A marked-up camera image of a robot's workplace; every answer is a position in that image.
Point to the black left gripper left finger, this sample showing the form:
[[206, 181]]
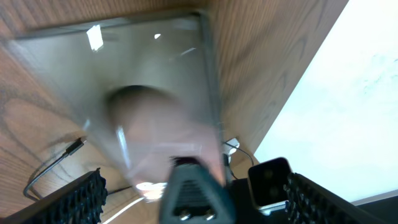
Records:
[[79, 201]]

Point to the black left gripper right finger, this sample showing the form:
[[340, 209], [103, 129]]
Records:
[[308, 202]]

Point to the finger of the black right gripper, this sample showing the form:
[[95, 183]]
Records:
[[193, 195]]

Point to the gold Samsung Galaxy smartphone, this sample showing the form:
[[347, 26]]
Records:
[[143, 88]]

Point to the white power strip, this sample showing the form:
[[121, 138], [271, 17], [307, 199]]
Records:
[[230, 147]]

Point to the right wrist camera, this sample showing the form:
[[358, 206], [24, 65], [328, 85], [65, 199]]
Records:
[[266, 185]]

